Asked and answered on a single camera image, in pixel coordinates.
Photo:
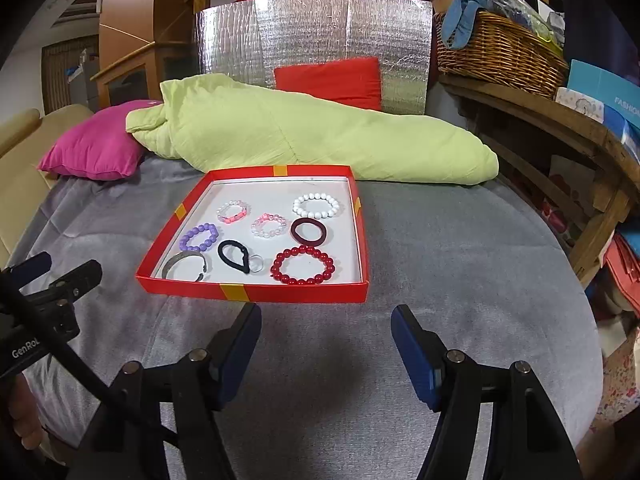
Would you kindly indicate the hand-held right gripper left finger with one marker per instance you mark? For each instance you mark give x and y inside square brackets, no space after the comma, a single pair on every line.
[240,350]

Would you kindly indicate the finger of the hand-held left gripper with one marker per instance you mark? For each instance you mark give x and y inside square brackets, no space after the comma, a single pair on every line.
[30,266]
[75,280]

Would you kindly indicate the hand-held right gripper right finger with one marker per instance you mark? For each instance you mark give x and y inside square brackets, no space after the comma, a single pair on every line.
[412,355]

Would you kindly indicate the red cardboard box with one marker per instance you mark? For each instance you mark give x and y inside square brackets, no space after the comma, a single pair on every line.
[300,294]

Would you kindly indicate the grey metal bangle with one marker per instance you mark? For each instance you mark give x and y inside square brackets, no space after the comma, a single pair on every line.
[172,262]

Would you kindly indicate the person's left hand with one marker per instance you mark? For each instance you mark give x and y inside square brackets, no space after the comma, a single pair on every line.
[22,420]

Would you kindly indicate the beige cushion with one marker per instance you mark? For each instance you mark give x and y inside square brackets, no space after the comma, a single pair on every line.
[25,160]

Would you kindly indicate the magenta pillow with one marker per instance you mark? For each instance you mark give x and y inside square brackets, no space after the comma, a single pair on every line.
[95,150]

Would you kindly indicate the floral cloth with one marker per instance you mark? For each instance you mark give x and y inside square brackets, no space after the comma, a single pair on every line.
[620,385]

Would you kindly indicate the light green blanket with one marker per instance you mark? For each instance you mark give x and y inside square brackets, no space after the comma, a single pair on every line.
[300,135]

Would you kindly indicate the coral bag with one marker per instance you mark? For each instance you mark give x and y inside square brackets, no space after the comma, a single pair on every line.
[622,270]

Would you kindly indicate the white red printed bag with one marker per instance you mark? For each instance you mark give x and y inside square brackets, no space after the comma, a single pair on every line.
[565,185]

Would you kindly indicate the wooden cabinet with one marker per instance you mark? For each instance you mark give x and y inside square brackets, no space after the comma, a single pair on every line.
[130,10]

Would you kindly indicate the wooden shelf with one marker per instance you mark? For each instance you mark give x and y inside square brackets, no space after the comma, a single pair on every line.
[575,125]

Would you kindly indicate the red cushion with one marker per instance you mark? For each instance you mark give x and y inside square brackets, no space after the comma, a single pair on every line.
[330,82]

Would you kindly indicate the white printed box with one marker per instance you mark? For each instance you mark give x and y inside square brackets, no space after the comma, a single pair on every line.
[580,105]

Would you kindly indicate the wicker basket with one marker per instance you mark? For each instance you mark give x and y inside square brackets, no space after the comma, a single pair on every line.
[500,55]

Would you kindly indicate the blue cardboard box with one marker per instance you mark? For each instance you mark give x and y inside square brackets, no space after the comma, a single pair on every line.
[600,90]

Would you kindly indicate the silver insulated panel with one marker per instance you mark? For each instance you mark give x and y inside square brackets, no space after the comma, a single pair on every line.
[310,30]

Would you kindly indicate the blue denim cloth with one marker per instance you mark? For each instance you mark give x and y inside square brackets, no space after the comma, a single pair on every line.
[470,5]

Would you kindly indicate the clear plastic bag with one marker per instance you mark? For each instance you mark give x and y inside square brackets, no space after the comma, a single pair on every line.
[515,0]

